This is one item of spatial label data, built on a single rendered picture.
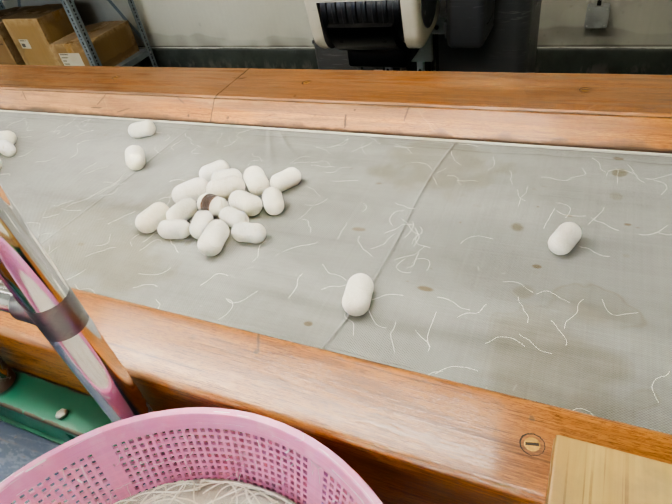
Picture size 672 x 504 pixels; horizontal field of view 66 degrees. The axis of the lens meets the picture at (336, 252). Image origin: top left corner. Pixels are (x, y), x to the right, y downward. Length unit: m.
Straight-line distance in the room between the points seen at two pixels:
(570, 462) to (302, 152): 0.41
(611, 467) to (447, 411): 0.08
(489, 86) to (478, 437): 0.41
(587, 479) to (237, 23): 2.88
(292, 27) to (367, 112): 2.28
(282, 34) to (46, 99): 2.10
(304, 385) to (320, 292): 0.10
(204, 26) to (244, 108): 2.50
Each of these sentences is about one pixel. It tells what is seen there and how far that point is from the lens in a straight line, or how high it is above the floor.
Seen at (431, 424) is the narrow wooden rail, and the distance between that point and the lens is 0.29.
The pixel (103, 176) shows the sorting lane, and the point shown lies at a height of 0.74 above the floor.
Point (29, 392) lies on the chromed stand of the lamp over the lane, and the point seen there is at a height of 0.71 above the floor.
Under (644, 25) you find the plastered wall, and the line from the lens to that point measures 2.51.
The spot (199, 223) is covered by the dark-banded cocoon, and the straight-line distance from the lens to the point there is 0.47.
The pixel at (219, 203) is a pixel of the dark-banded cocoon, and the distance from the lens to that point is 0.49.
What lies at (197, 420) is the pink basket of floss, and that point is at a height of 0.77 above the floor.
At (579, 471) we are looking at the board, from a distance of 0.27.
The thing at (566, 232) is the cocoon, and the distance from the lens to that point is 0.41.
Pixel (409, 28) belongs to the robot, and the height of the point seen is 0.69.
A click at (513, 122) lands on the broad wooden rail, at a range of 0.56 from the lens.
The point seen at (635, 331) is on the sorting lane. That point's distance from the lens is 0.38.
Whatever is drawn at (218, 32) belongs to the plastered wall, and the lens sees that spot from 3.11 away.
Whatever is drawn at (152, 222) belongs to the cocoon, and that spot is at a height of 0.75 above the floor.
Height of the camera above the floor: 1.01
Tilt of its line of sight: 40 degrees down
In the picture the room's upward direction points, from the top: 11 degrees counter-clockwise
